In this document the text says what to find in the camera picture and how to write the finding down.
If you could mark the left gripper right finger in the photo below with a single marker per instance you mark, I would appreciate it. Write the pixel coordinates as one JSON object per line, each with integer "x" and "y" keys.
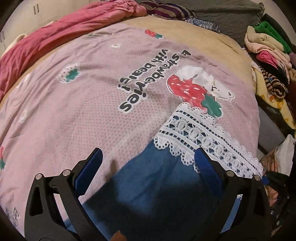
{"x": 242, "y": 211}

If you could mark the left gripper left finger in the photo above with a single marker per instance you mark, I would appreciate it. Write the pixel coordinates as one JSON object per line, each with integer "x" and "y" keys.
{"x": 53, "y": 210}

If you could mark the blue denim lace-hem pants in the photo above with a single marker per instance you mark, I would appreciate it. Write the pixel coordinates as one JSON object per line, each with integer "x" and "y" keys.
{"x": 149, "y": 186}

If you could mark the person left hand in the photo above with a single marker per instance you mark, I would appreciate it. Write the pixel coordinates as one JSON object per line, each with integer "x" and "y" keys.
{"x": 118, "y": 236}

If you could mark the pink strawberry print duvet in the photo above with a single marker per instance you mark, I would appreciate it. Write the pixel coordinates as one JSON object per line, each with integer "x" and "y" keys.
{"x": 166, "y": 83}

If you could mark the pile of folded clothes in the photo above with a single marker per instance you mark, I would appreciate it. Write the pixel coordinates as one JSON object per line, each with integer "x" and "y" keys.
{"x": 273, "y": 67}

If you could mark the grey padded headboard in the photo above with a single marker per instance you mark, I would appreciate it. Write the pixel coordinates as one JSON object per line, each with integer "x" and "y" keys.
{"x": 231, "y": 18}

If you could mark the white wardrobe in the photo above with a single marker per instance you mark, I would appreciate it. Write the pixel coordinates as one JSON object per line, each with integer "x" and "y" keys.
{"x": 31, "y": 15}

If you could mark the red pink quilt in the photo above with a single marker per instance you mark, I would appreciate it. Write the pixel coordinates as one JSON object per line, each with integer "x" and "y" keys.
{"x": 30, "y": 49}

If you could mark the striped purple pillow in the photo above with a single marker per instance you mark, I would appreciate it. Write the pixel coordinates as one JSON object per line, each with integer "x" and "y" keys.
{"x": 167, "y": 11}

